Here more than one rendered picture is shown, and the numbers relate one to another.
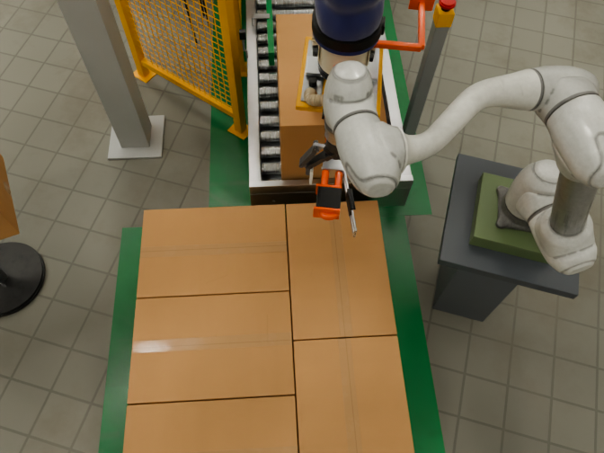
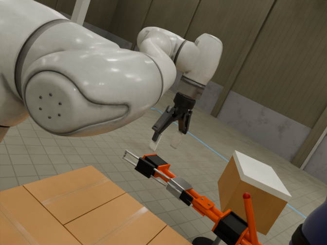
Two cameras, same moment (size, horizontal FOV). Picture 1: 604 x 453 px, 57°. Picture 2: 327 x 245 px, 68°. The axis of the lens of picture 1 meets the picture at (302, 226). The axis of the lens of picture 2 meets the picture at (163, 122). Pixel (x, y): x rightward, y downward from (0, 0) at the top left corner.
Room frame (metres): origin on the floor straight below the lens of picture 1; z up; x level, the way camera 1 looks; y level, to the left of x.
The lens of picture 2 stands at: (1.21, -0.85, 1.63)
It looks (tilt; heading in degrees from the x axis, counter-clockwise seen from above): 15 degrees down; 119
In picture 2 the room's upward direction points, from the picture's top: 24 degrees clockwise
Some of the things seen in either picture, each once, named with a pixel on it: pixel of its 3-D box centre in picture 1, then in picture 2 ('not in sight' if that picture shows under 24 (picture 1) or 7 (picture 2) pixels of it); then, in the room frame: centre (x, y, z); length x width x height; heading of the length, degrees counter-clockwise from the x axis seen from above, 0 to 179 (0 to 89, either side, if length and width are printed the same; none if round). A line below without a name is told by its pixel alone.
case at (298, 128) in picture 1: (324, 99); not in sight; (1.62, -0.08, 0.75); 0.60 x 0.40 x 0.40; 5
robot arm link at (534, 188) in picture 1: (539, 189); not in sight; (1.05, -0.81, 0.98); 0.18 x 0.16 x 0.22; 16
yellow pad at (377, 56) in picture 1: (368, 75); not in sight; (1.41, -0.21, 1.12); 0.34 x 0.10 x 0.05; 176
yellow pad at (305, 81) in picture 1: (315, 69); not in sight; (1.42, -0.02, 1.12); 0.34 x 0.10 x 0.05; 176
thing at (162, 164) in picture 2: (327, 201); (154, 165); (0.82, -0.07, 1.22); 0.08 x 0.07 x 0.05; 176
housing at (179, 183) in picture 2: (333, 164); (179, 187); (0.95, -0.08, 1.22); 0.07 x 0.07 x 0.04; 86
